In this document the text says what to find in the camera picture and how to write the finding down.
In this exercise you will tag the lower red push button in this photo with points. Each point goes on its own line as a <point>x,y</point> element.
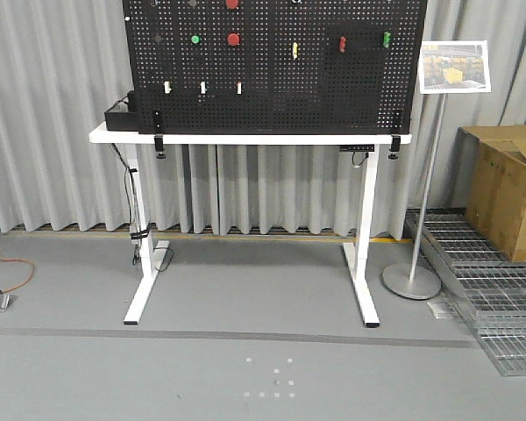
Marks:
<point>233,39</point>

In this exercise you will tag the red push button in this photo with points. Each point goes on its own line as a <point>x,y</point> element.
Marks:
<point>232,4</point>
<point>233,39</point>

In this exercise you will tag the upper red push button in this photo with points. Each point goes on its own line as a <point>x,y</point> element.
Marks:
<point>232,4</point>

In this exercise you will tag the white height-adjustable desk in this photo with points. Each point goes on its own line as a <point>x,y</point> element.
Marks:
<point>355,253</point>

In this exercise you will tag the desk height control panel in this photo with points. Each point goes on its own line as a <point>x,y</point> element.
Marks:
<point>356,148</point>

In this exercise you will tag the left black desk clamp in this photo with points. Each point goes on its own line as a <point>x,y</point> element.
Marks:
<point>158,135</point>

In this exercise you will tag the black desk clamp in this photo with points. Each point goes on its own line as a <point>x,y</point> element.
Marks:
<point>158,135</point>
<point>395,135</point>

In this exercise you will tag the right black desk clamp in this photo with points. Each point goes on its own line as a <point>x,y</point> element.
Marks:
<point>395,135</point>

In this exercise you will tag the black perforated pegboard panel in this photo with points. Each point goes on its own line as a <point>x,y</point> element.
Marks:
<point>321,92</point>

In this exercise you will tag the black box on desk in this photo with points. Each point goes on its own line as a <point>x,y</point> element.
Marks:
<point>122,116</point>

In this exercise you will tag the brown cardboard box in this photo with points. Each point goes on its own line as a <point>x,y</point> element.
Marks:
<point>496,204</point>

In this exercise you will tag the metal grating platform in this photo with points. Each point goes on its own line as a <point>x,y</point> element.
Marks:
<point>487,290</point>

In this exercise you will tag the grey curtain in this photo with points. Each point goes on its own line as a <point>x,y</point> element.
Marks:
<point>63,63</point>

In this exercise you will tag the red toggle switch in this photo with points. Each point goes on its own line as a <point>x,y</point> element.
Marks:
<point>342,44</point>

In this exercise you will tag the green toggle switch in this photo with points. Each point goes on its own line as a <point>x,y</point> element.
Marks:
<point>386,39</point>

